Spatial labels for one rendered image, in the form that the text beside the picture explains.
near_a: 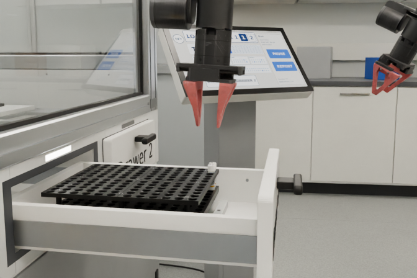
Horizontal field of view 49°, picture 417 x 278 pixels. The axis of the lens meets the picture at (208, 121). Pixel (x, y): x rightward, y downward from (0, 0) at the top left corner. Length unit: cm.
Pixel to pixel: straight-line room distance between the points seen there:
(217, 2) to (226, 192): 32
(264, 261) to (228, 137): 114
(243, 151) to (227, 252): 116
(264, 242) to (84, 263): 42
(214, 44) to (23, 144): 31
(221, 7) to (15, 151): 36
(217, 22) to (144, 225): 32
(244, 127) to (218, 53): 101
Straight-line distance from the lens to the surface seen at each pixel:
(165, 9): 73
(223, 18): 71
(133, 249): 61
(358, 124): 370
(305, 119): 364
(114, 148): 92
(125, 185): 69
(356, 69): 438
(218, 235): 58
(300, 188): 65
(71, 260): 84
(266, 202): 54
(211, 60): 71
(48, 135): 74
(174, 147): 241
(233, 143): 169
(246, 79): 160
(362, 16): 440
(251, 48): 172
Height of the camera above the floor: 109
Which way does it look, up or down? 8 degrees down
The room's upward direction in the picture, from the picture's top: straight up
